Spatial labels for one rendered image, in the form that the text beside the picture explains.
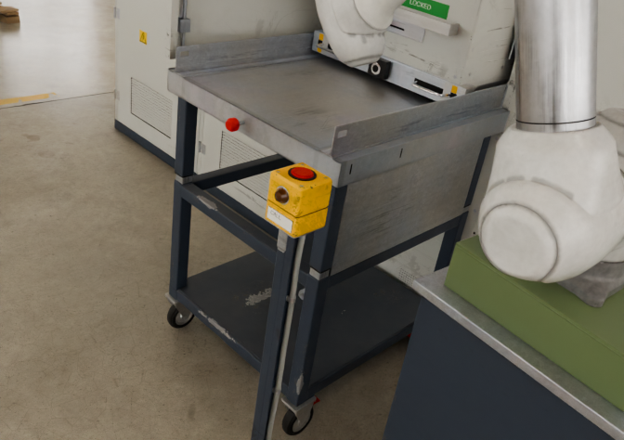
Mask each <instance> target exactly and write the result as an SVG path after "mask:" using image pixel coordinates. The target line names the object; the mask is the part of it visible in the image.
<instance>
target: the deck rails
mask: <svg viewBox="0 0 624 440"><path fill-rule="evenodd" d="M313 38H314V33H313V32H309V33H299V34H291V35H282V36H272V37H264V38H254V39H245V40H237V41H227V42H218V43H210V44H200V45H183V46H177V47H176V48H175V71H174V73H175V74H177V75H179V76H181V77H189V76H196V75H204V74H210V73H217V72H223V71H235V70H242V69H249V68H255V67H262V66H268V65H275V64H281V63H288V62H295V61H301V60H308V59H314V58H326V57H327V56H325V55H323V54H321V53H319V52H317V51H314V50H312V45H313ZM182 51H188V56H184V57H180V52H182ZM505 88H506V84H502V85H498V86H494V87H490V88H487V89H483V90H479V91H475V92H472V93H468V94H464V95H460V96H456V97H450V98H446V99H442V100H438V101H435V102H430V103H426V104H422V105H419V106H415V107H411V108H407V109H403V110H397V111H393V112H389V113H386V114H382V115H378V116H374V117H370V118H367V119H363V120H359V121H355V122H351V123H345V124H341V125H337V126H335V127H334V133H333V139H332V144H331V147H328V148H325V149H320V150H319V152H321V153H323V154H325V155H327V156H329V157H330V158H332V159H333V158H337V157H340V156H344V155H346V154H349V153H353V152H356V151H360V150H363V149H368V148H371V147H374V146H378V145H381V144H384V143H387V142H390V141H394V140H397V139H400V138H403V137H406V136H412V135H415V134H419V133H421V132H425V131H428V130H431V129H435V128H437V127H441V126H444V125H447V124H451V123H456V122H459V121H462V120H466V119H469V118H472V117H475V116H478V115H482V114H485V113H488V112H492V111H494V110H500V109H501V101H502V98H503V95H504V91H505ZM344 130H346V136H339V137H338V133H339V132H340V131H344Z"/></svg>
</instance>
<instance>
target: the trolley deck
mask: <svg viewBox="0 0 624 440"><path fill-rule="evenodd" d="M175 68H176V67H173V68H168V75H167V90H168V91H169V92H171V93H173V94H175V95H176V96H178V97H181V98H182V99H184V100H186V101H187V102H188V103H190V104H192V105H193V106H195V107H197V108H199V109H200V110H203V111H205V112H206V113H208V114H210V115H212V116H213V117H215V118H216V119H218V120H219V121H221V122H223V123H226V121H227V119H228V118H232V117H235V118H237V119H238V120H239V121H244V124H242V125H241V126H240V128H239V130H238V131H239V132H241V133H243V134H244V135H246V136H248V137H249V138H251V139H253V140H255V141H256V142H258V143H260V144H261V145H263V146H265V147H267V148H268V149H271V150H273V151H274V152H276V153H278V154H279V155H280V156H282V157H284V158H286V159H287V160H289V161H291V162H293V163H295V164H297V163H300V162H303V163H305V164H307V165H309V166H310V167H312V168H314V169H316V170H317V171H319V172H321V173H323V174H324V175H326V176H328V177H329V178H330V179H331V180H332V185H333V186H335V187H336V188H340V187H343V186H346V185H349V184H352V183H355V182H357V181H359V180H362V179H365V178H368V177H371V176H374V175H378V174H381V173H384V172H387V171H390V170H393V169H395V168H397V167H400V166H403V165H406V164H409V163H412V162H416V161H419V160H422V159H425V158H428V157H430V156H433V155H436V154H438V153H441V152H444V151H447V150H450V149H455V148H457V147H460V146H463V145H465V144H468V143H471V142H474V141H476V140H479V139H482V138H485V137H488V136H493V135H496V134H498V133H500V132H503V131H504V128H505V125H506V123H507V120H508V116H509V113H510V111H506V110H502V109H500V110H494V111H492V112H488V113H485V114H482V115H478V116H475V117H472V118H469V119H466V120H462V121H459V122H456V123H451V124H447V125H444V126H441V127H437V128H435V129H431V130H428V131H425V132H421V133H419V134H415V135H412V136H406V137H403V138H400V139H397V140H394V141H390V142H387V143H384V144H381V145H378V146H374V147H371V148H368V149H363V150H360V151H356V152H353V153H349V154H346V155H344V156H340V157H337V158H333V159H332V158H330V157H329V156H327V155H325V154H323V153H321V152H319V150H320V149H325V148H328V147H331V146H332V139H333V133H334V127H335V126H337V125H341V124H345V123H351V122H355V121H359V120H363V119H367V118H370V117H374V116H378V115H382V114H386V113H389V112H393V111H397V110H403V109H407V108H411V107H415V106H419V105H422V104H426V103H430V102H435V100H432V99H431V98H428V97H424V96H422V95H420V94H417V93H415V92H412V91H410V90H409V89H406V88H404V87H401V86H399V85H397V84H393V83H390V82H388V81H386V80H382V79H380V78H378V77H375V76H373V75H370V74H368V73H367V72H365V71H362V70H360V69H357V68H355V67H349V66H347V65H346V64H344V63H343V62H341V61H339V60H336V59H334V58H330V57H326V58H314V59H308V60H301V61H295V62H288V63H281V64H275V65H268V66H262V67H255V68H249V69H242V70H235V71H223V72H217V73H210V74H204V75H196V76H189V77H181V76H179V75H177V74H175V73H174V71H175Z"/></svg>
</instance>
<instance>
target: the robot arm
mask: <svg viewBox="0 0 624 440"><path fill-rule="evenodd" d="M315 1H316V7H317V12H318V17H319V20H320V23H321V26H322V29H323V31H324V33H325V35H326V38H327V40H328V42H329V44H330V46H331V49H332V51H333V52H334V54H335V55H336V57H337V58H338V59H340V60H341V61H342V62H343V63H344V64H346V65H347V66H349V67H358V66H362V65H367V64H371V63H373V62H376V61H377V60H379V58H380V56H381V55H382V54H383V52H384V46H385V36H384V33H385V32H386V29H387V27H388V26H390V24H391V23H392V21H393V17H394V11H395V10H396V9H397V8H398V7H400V6H401V5H402V4H403V3H404V2H405V1H406V0H315ZM597 37H598V0H514V46H515V113H516V123H515V124H512V125H511V126H510V127H509V128H508V129H507V130H506V131H505V132H504V133H503V135H502V136H501V137H500V139H499V140H498V142H497V144H496V151H495V156H494V161H493V166H492V171H491V175H490V179H489V182H488V187H487V195H486V196H485V198H484V199H483V200H482V202H481V205H480V210H479V215H478V236H479V240H480V244H481V247H482V250H483V252H484V254H485V256H486V257H487V259H488V260H489V261H490V263H492V264H493V265H494V266H495V267H496V268H497V269H499V271H501V272H502V273H504V274H506V275H509V276H512V277H515V278H520V279H523V280H529V281H538V282H543V283H553V282H556V283H558V284H559V285H561V286H562V287H564V288H566V289H567V290H569V291H571V292H573V293H574V294H575V295H577V296H578V298H579V299H580V300H581V301H582V302H584V303H585V304H587V305H589V306H592V307H602V306H603V304H604V302H605V299H607V298H608V297H610V296H611V295H613V294H615V293H616V292H618V291H620V290H622V289H623V288H624V109H621V108H608V109H605V110H602V111H597V112H596V85H597Z"/></svg>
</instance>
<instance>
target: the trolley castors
mask: <svg viewBox="0 0 624 440"><path fill-rule="evenodd" d="M165 297H166V298H167V300H168V299H169V300H170V301H171V302H172V303H173V304H172V303H171V302H170V301H169V300H168V302H169V303H170V304H171V305H172V306H171V307H170V309H169V311H168V314H167V321H168V323H169V324H170V325H171V326H172V327H174V328H183V327H185V326H187V325H188V324H189V322H190V321H191V320H192V319H193V318H194V315H193V314H192V313H191V312H190V311H189V310H188V309H187V308H186V307H185V306H184V305H182V304H181V303H180V302H179V301H178V300H175V299H174V298H173V297H172V296H171V295H170V294H169V292H167V293H166V294H165ZM174 304H176V306H174ZM281 401H282V402H283V403H284V406H285V405H286V406H285V407H286V408H287V410H288V411H287V412H286V414H285V416H284V418H283V420H282V429H283V431H284V432H285V433H286V434H288V435H297V434H299V433H300V432H302V431H303V430H304V428H305V427H306V426H307V425H308V423H309V422H310V421H311V419H312V417H313V412H314V411H313V405H314V404H316V403H317V402H319V401H320V400H319V399H318V398H317V397H316V396H315V395H314V396H313V397H311V398H310V399H308V400H307V401H305V402H304V403H303V404H301V405H300V406H298V407H296V406H295V405H294V404H292V403H291V402H290V401H289V400H288V399H287V397H286V396H284V397H282V399H281ZM315 401H316V402H315ZM287 406H288V407H289V408H288V407H287ZM293 412H298V413H295V414H294V413H293Z"/></svg>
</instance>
